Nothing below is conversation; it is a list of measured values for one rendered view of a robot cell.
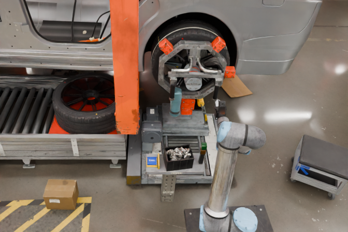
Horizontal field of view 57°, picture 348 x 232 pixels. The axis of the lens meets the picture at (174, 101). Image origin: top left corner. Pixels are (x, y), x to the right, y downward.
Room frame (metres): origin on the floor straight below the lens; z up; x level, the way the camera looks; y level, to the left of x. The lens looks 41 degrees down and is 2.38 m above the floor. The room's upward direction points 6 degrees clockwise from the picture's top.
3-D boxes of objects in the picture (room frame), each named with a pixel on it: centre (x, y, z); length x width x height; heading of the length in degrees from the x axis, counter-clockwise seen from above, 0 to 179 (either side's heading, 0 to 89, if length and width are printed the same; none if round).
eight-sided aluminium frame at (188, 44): (2.19, -0.12, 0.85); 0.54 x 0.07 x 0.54; 97
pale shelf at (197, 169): (1.55, -0.05, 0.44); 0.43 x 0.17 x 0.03; 97
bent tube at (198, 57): (2.08, -0.23, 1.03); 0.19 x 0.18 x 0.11; 7
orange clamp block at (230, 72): (2.24, -0.43, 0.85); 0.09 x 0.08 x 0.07; 97
